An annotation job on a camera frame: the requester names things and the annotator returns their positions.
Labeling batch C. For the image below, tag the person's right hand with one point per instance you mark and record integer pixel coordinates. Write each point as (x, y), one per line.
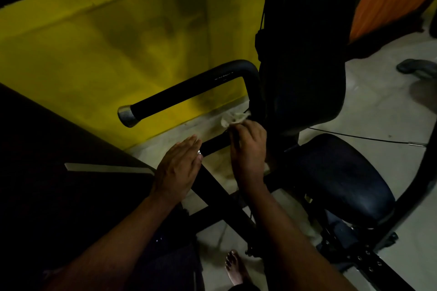
(249, 154)

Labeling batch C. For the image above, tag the person's left hand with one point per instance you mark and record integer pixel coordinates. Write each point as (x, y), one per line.
(177, 168)

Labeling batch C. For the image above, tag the white cleaning wipe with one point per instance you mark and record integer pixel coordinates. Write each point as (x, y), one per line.
(234, 118)

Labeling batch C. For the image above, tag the person's right forearm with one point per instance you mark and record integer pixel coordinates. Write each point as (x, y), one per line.
(290, 250)

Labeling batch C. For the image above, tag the person's left foot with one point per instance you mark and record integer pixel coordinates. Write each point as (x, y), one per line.
(235, 267)

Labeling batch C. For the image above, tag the black round seat pad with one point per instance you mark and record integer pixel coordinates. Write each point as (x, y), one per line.
(341, 178)

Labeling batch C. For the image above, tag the black back pad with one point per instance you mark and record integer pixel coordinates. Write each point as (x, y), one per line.
(307, 62)

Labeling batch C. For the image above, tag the dark weight stack housing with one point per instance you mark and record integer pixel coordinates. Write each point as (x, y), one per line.
(51, 181)

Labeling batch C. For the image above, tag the black machine base frame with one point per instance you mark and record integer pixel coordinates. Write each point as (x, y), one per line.
(218, 198)

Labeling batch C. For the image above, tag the grey leg machine frame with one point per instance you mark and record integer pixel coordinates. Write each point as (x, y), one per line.
(416, 67)

